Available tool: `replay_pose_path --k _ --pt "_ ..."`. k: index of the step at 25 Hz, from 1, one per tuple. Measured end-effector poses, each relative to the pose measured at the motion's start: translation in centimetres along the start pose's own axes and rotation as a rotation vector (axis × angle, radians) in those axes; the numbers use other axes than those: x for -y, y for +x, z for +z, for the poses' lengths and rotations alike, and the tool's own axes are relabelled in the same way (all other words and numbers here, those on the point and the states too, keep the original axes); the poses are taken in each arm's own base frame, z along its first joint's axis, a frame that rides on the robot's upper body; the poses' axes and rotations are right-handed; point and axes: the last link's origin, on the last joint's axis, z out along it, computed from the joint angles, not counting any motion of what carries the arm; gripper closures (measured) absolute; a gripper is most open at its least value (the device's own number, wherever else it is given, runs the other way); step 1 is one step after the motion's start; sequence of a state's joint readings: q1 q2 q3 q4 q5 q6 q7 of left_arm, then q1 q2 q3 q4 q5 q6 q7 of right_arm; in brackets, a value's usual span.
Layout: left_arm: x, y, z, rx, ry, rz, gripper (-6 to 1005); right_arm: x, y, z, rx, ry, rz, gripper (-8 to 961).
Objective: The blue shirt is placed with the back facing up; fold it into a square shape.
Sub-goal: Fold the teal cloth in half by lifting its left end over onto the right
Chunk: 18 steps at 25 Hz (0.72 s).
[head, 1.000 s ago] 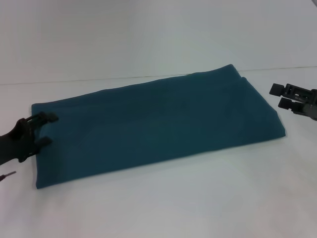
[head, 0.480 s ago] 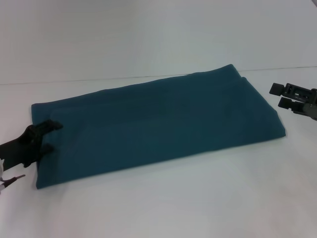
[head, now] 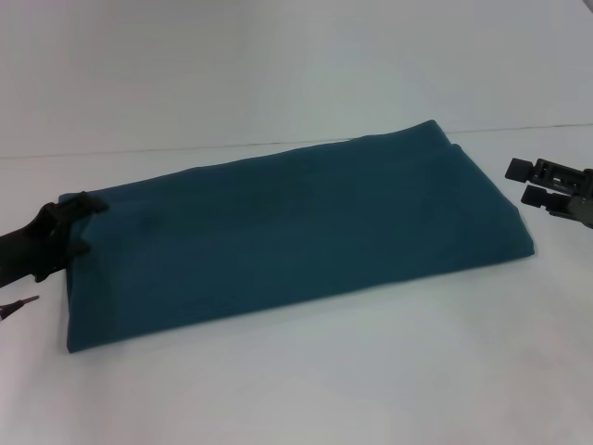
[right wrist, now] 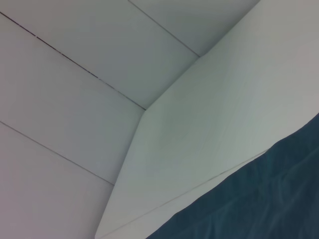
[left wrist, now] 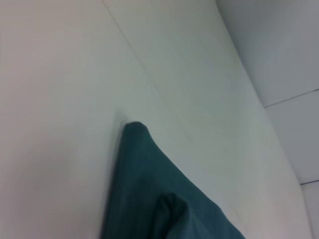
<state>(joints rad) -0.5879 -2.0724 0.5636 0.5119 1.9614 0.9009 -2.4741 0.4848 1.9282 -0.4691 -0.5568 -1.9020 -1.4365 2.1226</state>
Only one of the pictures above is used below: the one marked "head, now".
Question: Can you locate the teal blue t-shirt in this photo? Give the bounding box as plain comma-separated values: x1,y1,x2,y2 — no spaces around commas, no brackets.
58,119,537,356

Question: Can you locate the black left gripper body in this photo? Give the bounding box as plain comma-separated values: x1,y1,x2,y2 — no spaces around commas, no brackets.
0,202,78,289

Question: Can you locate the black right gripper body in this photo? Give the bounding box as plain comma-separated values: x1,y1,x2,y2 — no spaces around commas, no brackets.
546,167,593,230

